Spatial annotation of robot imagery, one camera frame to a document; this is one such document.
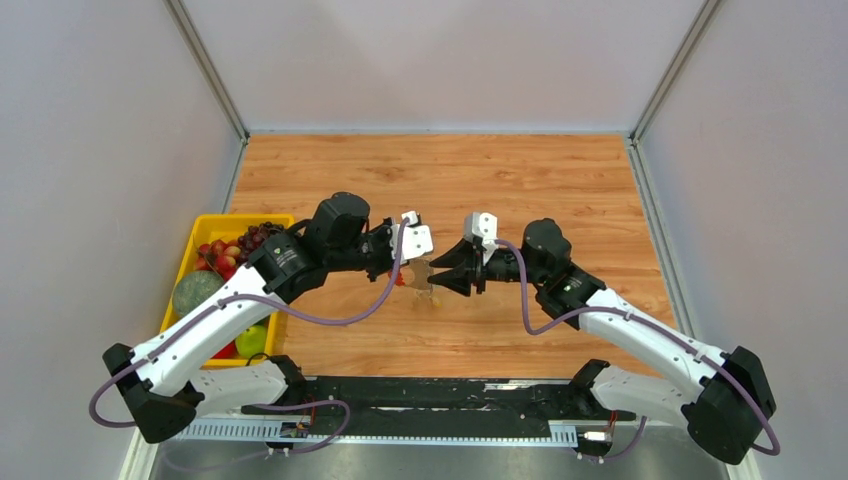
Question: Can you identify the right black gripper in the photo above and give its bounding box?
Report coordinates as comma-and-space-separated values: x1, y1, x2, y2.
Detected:
426, 237, 546, 297

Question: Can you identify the keyring tool with keys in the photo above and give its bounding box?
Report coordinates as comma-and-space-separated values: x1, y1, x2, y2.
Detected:
393, 257, 442, 311

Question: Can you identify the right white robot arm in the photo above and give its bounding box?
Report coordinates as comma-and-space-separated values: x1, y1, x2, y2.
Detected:
428, 213, 782, 465

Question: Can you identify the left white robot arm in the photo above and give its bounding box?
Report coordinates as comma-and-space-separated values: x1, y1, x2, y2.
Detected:
88, 192, 432, 444

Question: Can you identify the dark grape bunch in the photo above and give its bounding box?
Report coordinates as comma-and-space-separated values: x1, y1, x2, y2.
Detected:
236, 221, 286, 263

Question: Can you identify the green lime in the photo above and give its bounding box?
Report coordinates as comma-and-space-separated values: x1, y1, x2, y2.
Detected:
234, 324, 268, 359

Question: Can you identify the small red lychee cluster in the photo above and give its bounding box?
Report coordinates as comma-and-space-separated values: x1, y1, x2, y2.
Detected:
193, 239, 244, 281

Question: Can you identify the yellow plastic bin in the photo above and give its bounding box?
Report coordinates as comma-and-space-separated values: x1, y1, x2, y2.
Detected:
160, 213, 295, 369

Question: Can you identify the red apple right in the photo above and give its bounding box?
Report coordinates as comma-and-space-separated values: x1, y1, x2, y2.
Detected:
212, 341, 239, 360

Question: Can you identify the green melon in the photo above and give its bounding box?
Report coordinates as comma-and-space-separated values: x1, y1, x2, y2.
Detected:
172, 270, 225, 318

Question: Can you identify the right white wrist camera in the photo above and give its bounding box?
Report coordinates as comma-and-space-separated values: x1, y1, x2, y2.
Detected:
463, 212, 499, 265

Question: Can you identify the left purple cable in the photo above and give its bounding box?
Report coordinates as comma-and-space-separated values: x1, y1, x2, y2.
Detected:
88, 218, 411, 458

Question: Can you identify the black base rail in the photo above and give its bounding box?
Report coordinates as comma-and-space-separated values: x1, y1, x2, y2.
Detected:
279, 376, 612, 441

